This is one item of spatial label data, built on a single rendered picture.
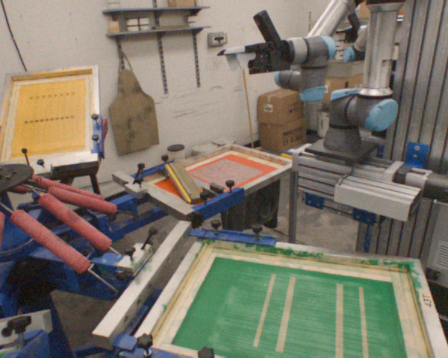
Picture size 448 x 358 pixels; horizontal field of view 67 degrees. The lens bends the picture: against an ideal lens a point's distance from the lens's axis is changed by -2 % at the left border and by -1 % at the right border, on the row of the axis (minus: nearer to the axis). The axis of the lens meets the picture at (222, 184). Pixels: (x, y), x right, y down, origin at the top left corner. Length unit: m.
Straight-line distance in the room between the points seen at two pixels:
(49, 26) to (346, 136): 2.79
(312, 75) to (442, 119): 0.57
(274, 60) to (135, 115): 2.91
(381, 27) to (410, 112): 0.40
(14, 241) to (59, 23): 2.46
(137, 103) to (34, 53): 1.04
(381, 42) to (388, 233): 0.85
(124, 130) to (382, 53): 2.93
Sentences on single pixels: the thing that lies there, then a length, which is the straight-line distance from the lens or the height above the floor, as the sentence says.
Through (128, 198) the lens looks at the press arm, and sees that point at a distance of 1.63.
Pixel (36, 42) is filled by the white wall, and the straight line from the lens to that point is 3.49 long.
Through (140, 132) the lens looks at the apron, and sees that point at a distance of 3.86.
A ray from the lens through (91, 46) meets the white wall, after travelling 3.65.
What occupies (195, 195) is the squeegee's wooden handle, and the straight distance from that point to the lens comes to 1.66.
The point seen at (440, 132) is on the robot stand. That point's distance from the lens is 1.50.
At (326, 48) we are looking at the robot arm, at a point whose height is 1.66.
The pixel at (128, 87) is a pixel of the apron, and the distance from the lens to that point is 3.76.
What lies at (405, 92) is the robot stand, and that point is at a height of 1.47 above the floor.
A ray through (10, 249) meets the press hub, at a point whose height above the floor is 1.06.
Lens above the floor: 1.74
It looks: 25 degrees down
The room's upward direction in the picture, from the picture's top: 4 degrees counter-clockwise
